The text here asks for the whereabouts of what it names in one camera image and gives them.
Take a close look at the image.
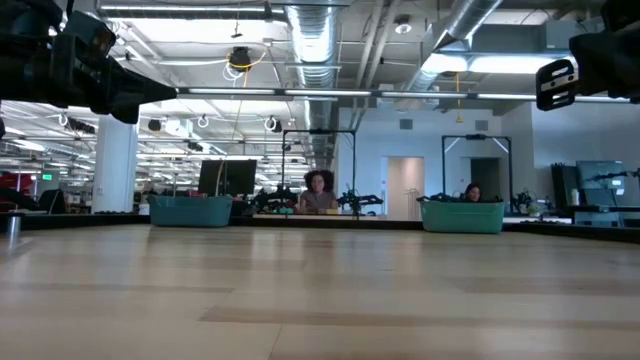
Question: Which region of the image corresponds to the silver smooth ceiling duct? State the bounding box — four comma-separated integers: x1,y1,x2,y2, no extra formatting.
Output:
399,0,504,101

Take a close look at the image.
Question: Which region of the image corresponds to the green plastic bin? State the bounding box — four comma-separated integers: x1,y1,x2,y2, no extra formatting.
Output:
419,199,507,235

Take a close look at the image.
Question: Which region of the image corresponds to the person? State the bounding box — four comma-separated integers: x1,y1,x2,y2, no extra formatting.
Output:
298,169,340,214
462,182,485,204

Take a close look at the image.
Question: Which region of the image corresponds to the yellow ceiling cord reel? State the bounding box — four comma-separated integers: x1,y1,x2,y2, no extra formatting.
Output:
227,45,254,74

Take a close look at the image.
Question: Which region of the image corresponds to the silver metal post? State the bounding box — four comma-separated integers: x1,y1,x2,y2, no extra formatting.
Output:
5,212,22,246

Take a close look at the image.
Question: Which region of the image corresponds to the black aluminium table frame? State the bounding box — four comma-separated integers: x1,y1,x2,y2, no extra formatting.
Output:
0,212,640,245

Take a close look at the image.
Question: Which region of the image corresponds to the teal plastic bin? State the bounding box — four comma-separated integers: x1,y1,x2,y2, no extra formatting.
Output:
148,194,234,229

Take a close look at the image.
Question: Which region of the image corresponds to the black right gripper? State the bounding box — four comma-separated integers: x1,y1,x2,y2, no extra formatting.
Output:
535,19,640,112

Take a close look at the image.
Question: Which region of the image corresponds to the white door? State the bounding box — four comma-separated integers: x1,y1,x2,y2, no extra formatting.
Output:
387,156,425,221

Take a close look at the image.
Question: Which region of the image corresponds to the black gantry frame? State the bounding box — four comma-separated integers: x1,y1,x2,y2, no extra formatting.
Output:
282,128,357,216
441,133,513,201

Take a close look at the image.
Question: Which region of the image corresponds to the long ceiling light bar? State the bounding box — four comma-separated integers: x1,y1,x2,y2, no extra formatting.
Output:
177,87,631,101

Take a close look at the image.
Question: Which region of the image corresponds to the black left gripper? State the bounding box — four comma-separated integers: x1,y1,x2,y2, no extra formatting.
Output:
0,29,179,126

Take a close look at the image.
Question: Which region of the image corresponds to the silver ribbed ceiling duct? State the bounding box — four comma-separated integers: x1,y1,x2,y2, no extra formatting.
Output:
284,0,346,169

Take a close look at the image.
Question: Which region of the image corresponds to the white pillar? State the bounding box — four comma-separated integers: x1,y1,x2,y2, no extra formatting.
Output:
92,117,140,215

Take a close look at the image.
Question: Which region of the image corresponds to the black flat monitor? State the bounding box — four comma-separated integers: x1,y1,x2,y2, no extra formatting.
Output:
198,159,258,197

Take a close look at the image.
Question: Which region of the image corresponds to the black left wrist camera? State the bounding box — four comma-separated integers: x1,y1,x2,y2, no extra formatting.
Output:
63,10,118,57

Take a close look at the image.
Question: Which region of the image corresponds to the dark door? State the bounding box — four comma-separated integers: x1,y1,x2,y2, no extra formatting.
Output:
469,157,501,203

